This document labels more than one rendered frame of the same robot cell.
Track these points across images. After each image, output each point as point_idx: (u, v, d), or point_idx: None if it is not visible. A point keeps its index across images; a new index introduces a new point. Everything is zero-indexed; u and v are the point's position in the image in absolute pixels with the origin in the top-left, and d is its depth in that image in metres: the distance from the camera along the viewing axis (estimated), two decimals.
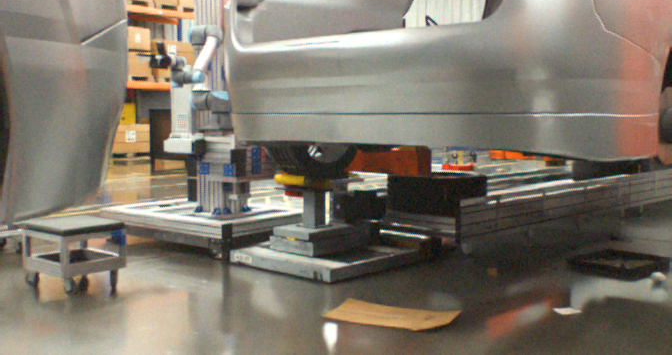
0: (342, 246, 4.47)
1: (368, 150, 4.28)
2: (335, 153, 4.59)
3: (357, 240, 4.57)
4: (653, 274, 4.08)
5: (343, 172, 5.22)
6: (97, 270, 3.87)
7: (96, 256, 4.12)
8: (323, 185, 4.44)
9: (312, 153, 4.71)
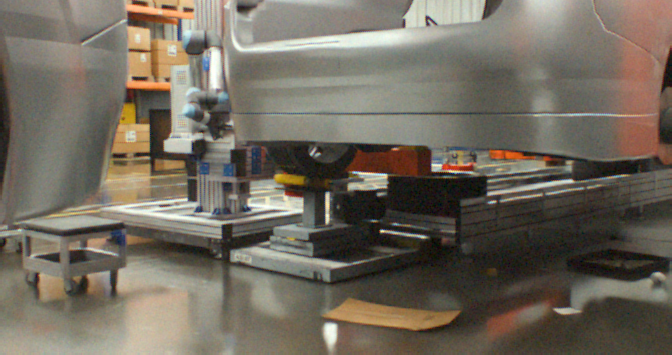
0: (342, 246, 4.47)
1: (368, 150, 4.28)
2: (335, 153, 4.59)
3: (357, 240, 4.57)
4: (653, 274, 4.08)
5: (343, 172, 5.22)
6: (97, 270, 3.87)
7: (96, 256, 4.12)
8: (323, 185, 4.44)
9: (312, 153, 4.71)
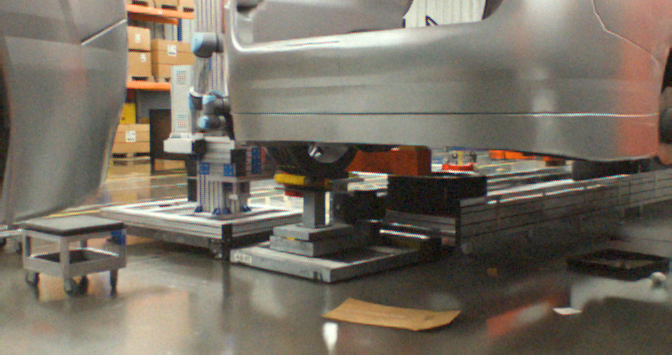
0: (342, 246, 4.47)
1: (368, 150, 4.28)
2: (335, 153, 4.59)
3: (357, 240, 4.57)
4: (653, 274, 4.08)
5: (343, 172, 5.22)
6: (97, 270, 3.87)
7: (96, 256, 4.12)
8: (323, 185, 4.44)
9: (312, 153, 4.71)
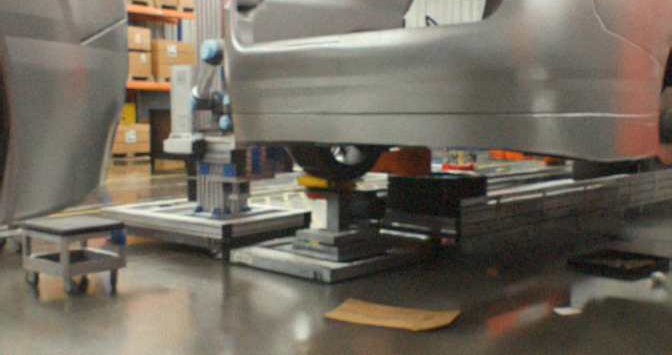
0: (367, 250, 4.34)
1: (368, 150, 4.28)
2: (359, 154, 4.45)
3: (382, 244, 4.44)
4: (653, 274, 4.08)
5: None
6: (97, 270, 3.87)
7: (96, 256, 4.12)
8: (347, 187, 4.31)
9: (335, 154, 4.58)
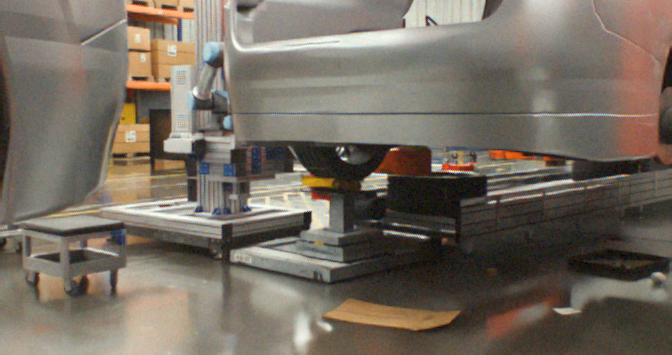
0: (372, 251, 4.31)
1: (368, 150, 4.28)
2: (364, 154, 4.43)
3: (387, 245, 4.41)
4: (653, 274, 4.08)
5: None
6: (97, 270, 3.87)
7: (96, 256, 4.12)
8: (352, 188, 4.28)
9: (339, 154, 4.55)
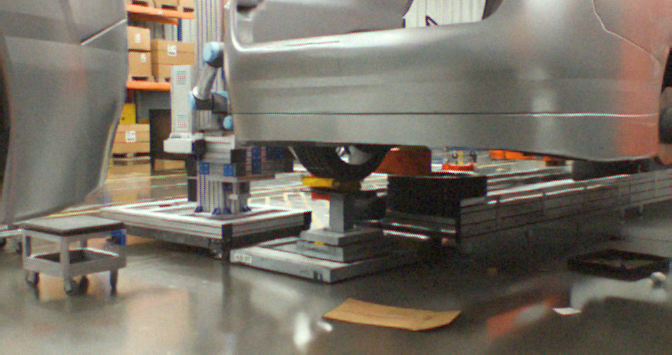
0: (372, 251, 4.31)
1: (368, 150, 4.28)
2: (364, 154, 4.43)
3: (387, 245, 4.41)
4: (653, 274, 4.08)
5: None
6: (97, 270, 3.87)
7: (96, 256, 4.12)
8: (352, 188, 4.28)
9: (339, 154, 4.55)
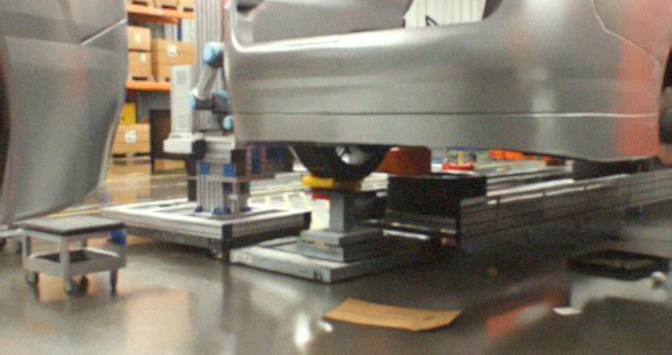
0: (372, 251, 4.31)
1: (368, 150, 4.28)
2: (364, 154, 4.43)
3: (387, 245, 4.41)
4: (653, 274, 4.08)
5: None
6: (97, 270, 3.87)
7: (96, 256, 4.12)
8: (352, 188, 4.28)
9: (339, 154, 4.55)
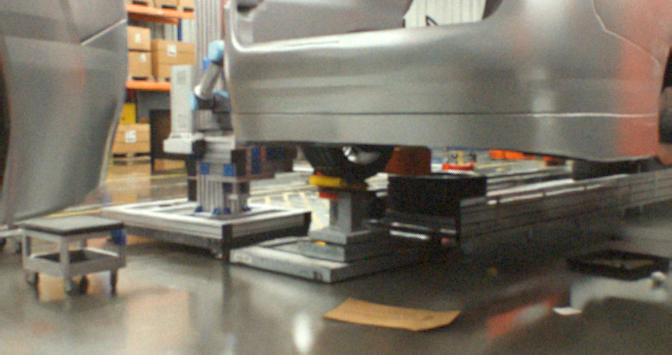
0: (373, 251, 4.31)
1: (368, 150, 4.28)
2: (371, 154, 4.46)
3: (388, 245, 4.41)
4: (653, 274, 4.08)
5: None
6: (97, 270, 3.87)
7: (96, 256, 4.12)
8: (360, 187, 4.31)
9: (346, 154, 4.58)
